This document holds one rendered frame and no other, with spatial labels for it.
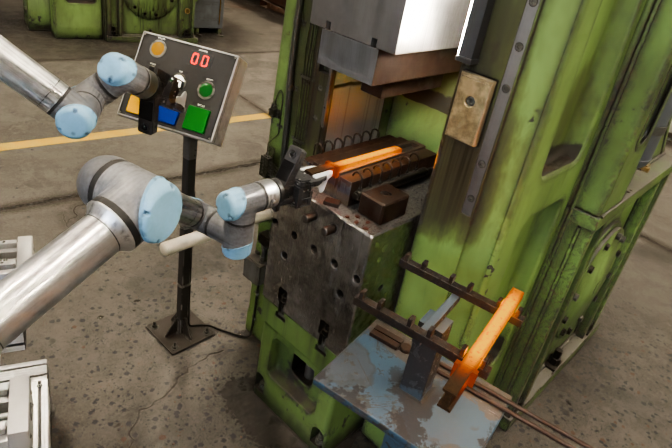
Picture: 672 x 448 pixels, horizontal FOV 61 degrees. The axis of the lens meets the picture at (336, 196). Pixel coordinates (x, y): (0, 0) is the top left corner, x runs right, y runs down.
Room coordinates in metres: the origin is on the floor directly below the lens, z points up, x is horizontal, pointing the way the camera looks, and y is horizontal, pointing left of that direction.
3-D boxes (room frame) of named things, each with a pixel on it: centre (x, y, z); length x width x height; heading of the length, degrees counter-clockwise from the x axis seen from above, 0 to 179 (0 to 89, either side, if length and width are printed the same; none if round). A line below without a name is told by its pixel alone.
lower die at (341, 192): (1.63, -0.09, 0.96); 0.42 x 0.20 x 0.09; 141
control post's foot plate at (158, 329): (1.76, 0.53, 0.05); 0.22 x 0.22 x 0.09; 51
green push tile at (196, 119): (1.61, 0.46, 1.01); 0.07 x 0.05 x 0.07; 76
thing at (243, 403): (1.43, 0.07, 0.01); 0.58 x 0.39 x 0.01; 51
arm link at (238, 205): (1.20, 0.22, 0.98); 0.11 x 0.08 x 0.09; 141
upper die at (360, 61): (1.63, -0.09, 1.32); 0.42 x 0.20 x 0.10; 141
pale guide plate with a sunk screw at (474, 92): (1.37, -0.29, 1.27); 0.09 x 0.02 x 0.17; 51
